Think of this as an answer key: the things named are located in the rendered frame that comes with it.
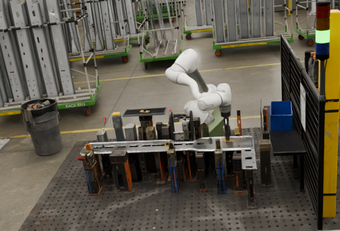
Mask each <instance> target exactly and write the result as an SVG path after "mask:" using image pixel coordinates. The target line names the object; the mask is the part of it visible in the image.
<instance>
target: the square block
mask: <svg viewBox="0 0 340 231"><path fill-rule="evenodd" d="M270 150H271V146H270V140H269V139H267V140H259V151H260V169H261V187H262V188H270V187H272V183H271V158H270Z"/></svg>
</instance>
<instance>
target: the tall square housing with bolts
mask: <svg viewBox="0 0 340 231"><path fill-rule="evenodd" d="M124 130H125V137H126V141H137V130H136V124H135V123H128V124H126V126H125V128H124ZM130 147H138V146H130ZM130 157H132V158H133V159H137V164H138V168H139V172H140V171H141V168H140V161H139V157H138V153H130Z"/></svg>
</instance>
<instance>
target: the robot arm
mask: <svg viewBox="0 0 340 231"><path fill-rule="evenodd" d="M197 58H198V55H197V52H196V51H194V50H193V49H187V50H185V51H183V52H182V53H181V54H180V56H179V57H178V58H177V59H176V61H175V63H174V64H173V65H172V66H171V67H169V68H168V69H167V70H166V72H165V75H166V77H167V78H168V79H169V80H170V81H172V82H174V83H177V84H181V85H187V86H189V87H190V88H191V91H192V95H193V97H194V98H195V99H196V100H195V101H189V102H188V103H187V104H186V105H185V106H184V112H185V113H187V116H189V113H190V111H192V114H193V118H194V117H200V130H201V127H202V123H203V122H206V123H207V124H208V125H210V124H211V123H212V122H213V121H214V120H215V119H214V117H213V114H212V113H210V114H208V113H207V112H208V111H209V110H212V109H215V108H217V107H218V106H219V109H220V112H221V116H222V117H223V118H224V119H223V120H224V125H225V136H226V141H229V140H230V135H229V125H228V124H229V116H231V100H232V96H231V90H230V87H229V85H228V84H226V83H221V84H219V85H218V87H216V86H214V85H212V84H208V85H207V84H206V83H205V82H204V80H203V78H202V76H201V75H200V73H199V71H198V69H197ZM186 74H187V75H186ZM201 132H202V130H201Z"/></svg>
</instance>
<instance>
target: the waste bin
mask: <svg viewBox="0 0 340 231"><path fill-rule="evenodd" d="M20 111H21V114H23V122H24V126H25V129H26V131H29V133H30V136H31V139H32V142H33V145H34V148H35V152H36V153H37V154H38V155H40V156H48V155H52V154H55V153H57V152H59V151H60V150H62V148H63V143H62V138H61V133H60V126H59V121H60V120H61V119H60V113H59V110H58V103H57V101H56V100H54V99H35V100H31V101H28V102H26V103H24V104H22V105H21V106H20Z"/></svg>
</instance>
